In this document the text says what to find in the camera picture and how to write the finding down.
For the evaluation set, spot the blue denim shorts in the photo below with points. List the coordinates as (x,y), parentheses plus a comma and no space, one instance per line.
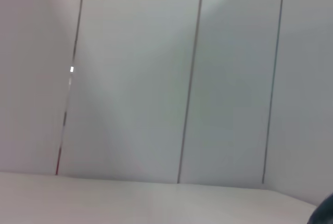
(325,213)

